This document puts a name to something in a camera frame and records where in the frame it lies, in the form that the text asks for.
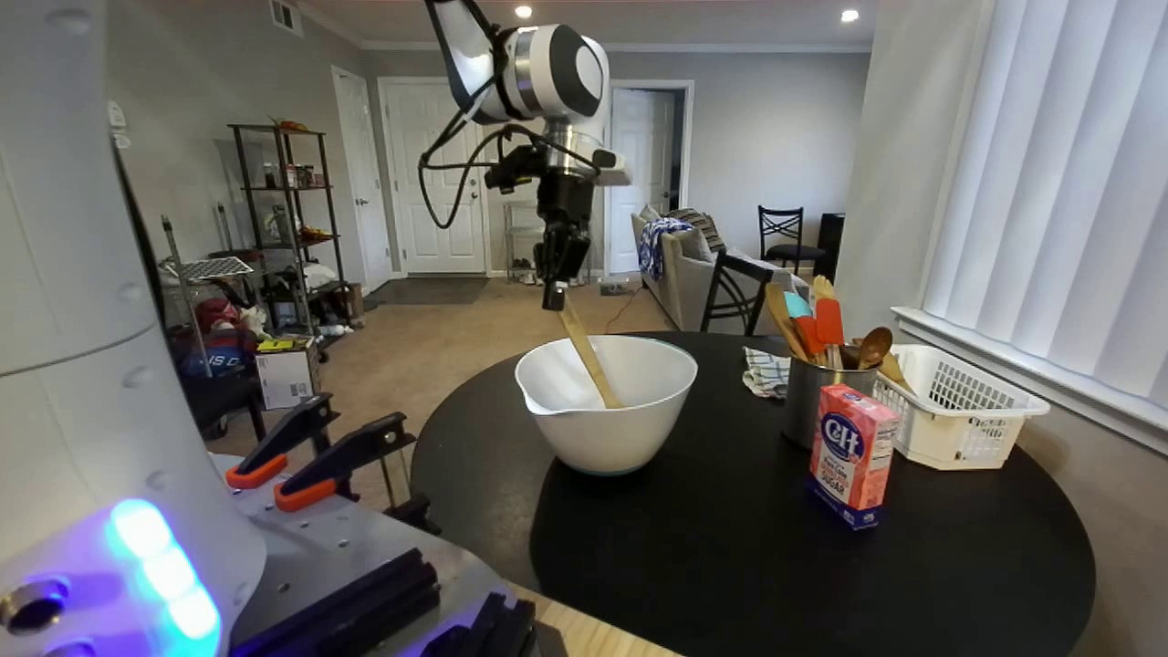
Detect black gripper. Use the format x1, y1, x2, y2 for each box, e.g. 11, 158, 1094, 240
532, 169, 603, 314

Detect slotted wooden spoon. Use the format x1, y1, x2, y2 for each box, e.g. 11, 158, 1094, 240
560, 302, 624, 412

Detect white mixing bowl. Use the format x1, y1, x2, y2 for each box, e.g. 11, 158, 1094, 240
512, 334, 701, 477

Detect brown round wooden spoon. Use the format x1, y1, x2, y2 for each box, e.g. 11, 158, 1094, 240
854, 326, 899, 373

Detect blue white patterned blanket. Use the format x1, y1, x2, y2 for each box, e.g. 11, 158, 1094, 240
640, 216, 692, 285

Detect grey sofa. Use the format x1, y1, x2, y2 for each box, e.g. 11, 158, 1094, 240
630, 203, 752, 337

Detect white interior door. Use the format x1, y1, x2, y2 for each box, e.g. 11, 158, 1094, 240
603, 81, 696, 279

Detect dark door mat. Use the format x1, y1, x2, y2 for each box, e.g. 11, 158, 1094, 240
360, 269, 492, 312

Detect black metal dining chair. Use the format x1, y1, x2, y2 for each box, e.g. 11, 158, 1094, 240
696, 250, 777, 340

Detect white closet door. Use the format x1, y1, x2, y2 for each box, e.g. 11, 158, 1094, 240
330, 67, 400, 296

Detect light wooden utensil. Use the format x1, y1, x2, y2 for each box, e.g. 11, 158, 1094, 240
763, 285, 815, 367

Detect red silicone spatula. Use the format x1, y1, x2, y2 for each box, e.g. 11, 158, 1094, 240
792, 296, 847, 367

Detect metal utensil cup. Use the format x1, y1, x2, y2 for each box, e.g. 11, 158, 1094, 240
780, 354, 876, 453

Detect tall metal storage rack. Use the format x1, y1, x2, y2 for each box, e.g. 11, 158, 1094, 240
228, 116, 349, 334

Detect orange tipped black clamp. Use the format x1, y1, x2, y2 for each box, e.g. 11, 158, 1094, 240
270, 408, 420, 520
223, 393, 343, 494

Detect white cardboard box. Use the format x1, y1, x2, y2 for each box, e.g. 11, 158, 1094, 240
253, 340, 324, 418

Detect pink sugar carton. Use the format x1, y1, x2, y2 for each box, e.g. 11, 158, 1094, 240
808, 381, 904, 532

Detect grey robot mounting plate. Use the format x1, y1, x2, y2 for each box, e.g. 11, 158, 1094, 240
217, 448, 685, 657

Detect black cluttered cart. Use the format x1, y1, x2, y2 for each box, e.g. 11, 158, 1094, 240
158, 216, 266, 447

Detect black foam blocks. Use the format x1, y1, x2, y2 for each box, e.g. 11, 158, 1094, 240
231, 544, 568, 657

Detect white plastic basket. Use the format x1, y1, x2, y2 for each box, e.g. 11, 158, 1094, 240
872, 340, 1056, 474

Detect white window sill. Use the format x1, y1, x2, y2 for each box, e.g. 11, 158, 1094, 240
891, 302, 1168, 460

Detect white vertical blinds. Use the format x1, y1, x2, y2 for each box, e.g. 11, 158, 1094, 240
917, 0, 1168, 412

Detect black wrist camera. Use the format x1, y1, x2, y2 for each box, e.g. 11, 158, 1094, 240
482, 144, 550, 199

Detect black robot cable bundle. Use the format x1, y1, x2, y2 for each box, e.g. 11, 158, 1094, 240
416, 115, 550, 233

